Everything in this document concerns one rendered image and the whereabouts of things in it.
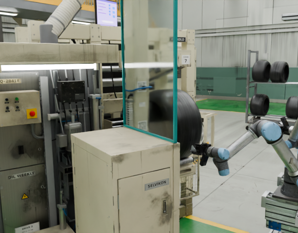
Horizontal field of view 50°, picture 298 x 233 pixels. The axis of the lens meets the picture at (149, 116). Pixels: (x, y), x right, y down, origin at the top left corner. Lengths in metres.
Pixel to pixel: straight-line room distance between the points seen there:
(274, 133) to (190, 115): 0.59
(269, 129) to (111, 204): 1.16
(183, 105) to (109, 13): 4.49
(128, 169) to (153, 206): 0.26
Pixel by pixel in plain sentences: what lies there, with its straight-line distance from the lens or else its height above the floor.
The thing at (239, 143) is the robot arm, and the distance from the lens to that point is 2.34.
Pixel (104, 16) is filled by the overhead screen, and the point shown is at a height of 2.56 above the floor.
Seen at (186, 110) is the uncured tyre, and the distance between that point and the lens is 2.36.
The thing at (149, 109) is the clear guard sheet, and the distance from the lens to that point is 1.83.
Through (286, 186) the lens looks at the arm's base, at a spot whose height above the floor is 0.78.
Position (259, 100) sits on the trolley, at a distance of 7.96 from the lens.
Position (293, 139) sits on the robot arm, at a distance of 3.06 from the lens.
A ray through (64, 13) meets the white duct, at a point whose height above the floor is 2.02.
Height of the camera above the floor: 1.69
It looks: 10 degrees down
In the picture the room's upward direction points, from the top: 1 degrees counter-clockwise
